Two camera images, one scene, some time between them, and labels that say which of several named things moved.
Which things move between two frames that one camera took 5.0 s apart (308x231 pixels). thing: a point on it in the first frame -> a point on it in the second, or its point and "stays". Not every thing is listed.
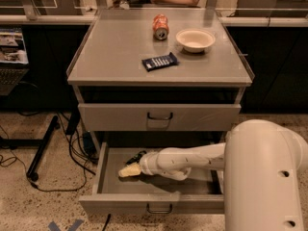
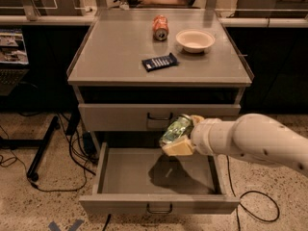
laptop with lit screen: [13, 60] stays
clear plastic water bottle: [123, 4] stays
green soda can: [136, 158] -> [179, 127]
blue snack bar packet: [160, 62] stays
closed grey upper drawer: [114, 116] stays
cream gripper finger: [131, 169] -> [179, 147]
